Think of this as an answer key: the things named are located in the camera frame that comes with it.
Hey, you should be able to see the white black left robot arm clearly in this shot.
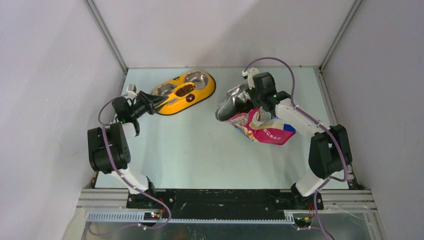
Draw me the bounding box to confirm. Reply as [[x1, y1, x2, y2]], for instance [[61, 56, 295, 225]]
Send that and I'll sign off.
[[87, 91, 169, 208]]

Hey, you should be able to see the aluminium left corner post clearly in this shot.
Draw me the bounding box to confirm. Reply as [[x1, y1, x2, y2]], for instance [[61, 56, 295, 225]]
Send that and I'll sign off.
[[83, 0, 129, 75]]

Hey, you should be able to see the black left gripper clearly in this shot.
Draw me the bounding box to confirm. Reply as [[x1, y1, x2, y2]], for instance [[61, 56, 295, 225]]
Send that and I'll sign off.
[[129, 90, 168, 119]]

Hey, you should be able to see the aluminium front frame rail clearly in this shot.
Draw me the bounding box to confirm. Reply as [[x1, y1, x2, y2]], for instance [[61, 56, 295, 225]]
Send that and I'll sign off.
[[76, 188, 379, 240]]

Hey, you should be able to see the brown pet food kibble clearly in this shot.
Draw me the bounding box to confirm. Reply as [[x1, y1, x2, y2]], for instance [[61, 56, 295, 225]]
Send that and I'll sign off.
[[174, 82, 197, 97]]

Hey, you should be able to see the aluminium right corner post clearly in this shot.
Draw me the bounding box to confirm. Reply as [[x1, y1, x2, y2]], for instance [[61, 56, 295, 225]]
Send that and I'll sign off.
[[319, 0, 364, 72]]

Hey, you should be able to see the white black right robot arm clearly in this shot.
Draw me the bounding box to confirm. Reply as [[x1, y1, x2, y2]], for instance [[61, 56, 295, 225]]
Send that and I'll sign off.
[[242, 68, 352, 209]]

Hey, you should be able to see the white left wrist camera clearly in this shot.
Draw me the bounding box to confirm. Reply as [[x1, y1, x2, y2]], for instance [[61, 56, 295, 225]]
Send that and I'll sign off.
[[126, 84, 137, 99]]

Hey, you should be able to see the yellow plastic food scoop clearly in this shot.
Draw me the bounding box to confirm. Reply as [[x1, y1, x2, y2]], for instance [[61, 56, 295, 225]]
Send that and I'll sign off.
[[155, 82, 197, 116]]

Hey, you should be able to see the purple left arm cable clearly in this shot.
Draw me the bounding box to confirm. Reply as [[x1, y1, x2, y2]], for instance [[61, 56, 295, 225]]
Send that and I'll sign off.
[[86, 93, 172, 237]]

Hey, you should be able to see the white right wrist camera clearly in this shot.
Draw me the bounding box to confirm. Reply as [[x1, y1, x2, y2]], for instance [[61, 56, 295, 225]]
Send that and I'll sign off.
[[241, 67, 260, 90]]

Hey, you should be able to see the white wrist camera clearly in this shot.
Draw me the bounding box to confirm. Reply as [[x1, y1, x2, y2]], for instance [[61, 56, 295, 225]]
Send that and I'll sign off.
[[241, 67, 260, 90], [126, 84, 137, 99]]

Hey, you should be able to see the grey slotted cable duct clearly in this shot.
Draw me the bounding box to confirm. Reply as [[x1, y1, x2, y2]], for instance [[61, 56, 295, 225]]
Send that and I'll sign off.
[[86, 211, 295, 224]]

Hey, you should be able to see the aluminium corner post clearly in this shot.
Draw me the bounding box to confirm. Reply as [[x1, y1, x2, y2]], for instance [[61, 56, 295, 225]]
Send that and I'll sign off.
[[319, 0, 364, 72], [83, 0, 129, 75]]

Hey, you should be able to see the yellow double pet bowl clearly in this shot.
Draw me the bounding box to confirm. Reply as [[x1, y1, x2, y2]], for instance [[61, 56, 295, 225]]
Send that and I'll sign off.
[[151, 70, 216, 113]]

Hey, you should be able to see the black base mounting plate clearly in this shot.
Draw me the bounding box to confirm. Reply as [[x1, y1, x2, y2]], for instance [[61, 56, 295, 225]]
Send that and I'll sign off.
[[126, 189, 324, 218]]

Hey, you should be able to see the colourful cat food bag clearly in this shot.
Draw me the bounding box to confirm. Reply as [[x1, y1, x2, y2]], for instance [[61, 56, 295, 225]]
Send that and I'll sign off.
[[215, 83, 296, 146]]

